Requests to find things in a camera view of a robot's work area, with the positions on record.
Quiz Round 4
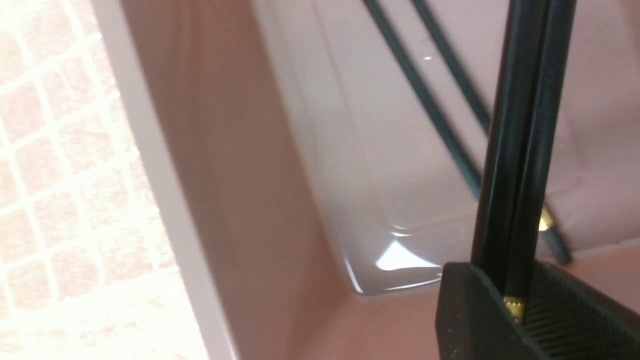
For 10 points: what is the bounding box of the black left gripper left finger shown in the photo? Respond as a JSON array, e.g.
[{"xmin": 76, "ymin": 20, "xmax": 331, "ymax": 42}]
[{"xmin": 435, "ymin": 262, "xmax": 549, "ymax": 360}]

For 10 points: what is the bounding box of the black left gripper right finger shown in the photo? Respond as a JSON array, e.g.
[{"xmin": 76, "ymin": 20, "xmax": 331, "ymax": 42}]
[{"xmin": 524, "ymin": 262, "xmax": 640, "ymax": 360}]

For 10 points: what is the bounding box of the black chopstick gold band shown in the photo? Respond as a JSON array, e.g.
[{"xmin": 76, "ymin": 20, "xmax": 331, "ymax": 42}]
[
  {"xmin": 470, "ymin": 0, "xmax": 547, "ymax": 294},
  {"xmin": 503, "ymin": 0, "xmax": 577, "ymax": 324}
]

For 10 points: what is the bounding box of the black chopstick in bin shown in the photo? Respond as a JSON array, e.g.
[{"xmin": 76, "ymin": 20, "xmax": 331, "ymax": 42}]
[
  {"xmin": 363, "ymin": 0, "xmax": 482, "ymax": 198},
  {"xmin": 412, "ymin": 0, "xmax": 573, "ymax": 265}
]

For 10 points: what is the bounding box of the pink plastic bin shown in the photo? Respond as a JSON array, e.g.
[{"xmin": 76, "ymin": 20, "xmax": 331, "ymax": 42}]
[{"xmin": 92, "ymin": 0, "xmax": 639, "ymax": 360}]

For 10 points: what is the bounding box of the pink checkered tablecloth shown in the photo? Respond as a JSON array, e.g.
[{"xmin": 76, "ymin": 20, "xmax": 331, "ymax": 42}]
[{"xmin": 0, "ymin": 0, "xmax": 210, "ymax": 360}]

